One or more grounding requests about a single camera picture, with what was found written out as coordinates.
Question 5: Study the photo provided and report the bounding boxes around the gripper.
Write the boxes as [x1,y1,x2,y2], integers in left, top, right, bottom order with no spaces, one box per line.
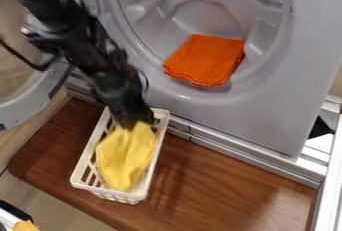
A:
[90,62,157,131]

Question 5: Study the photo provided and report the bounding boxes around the yellow cloth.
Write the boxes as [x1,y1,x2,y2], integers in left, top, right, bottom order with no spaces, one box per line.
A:
[94,120,159,193]

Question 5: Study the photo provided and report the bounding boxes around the orange cloth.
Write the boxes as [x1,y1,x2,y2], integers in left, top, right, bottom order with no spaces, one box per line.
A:
[161,34,248,89]

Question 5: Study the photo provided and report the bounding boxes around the washing machine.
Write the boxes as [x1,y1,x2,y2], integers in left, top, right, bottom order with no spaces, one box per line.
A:
[0,0,342,158]

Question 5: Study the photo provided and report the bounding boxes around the white basket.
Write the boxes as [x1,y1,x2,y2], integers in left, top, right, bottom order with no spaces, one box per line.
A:
[69,105,171,206]

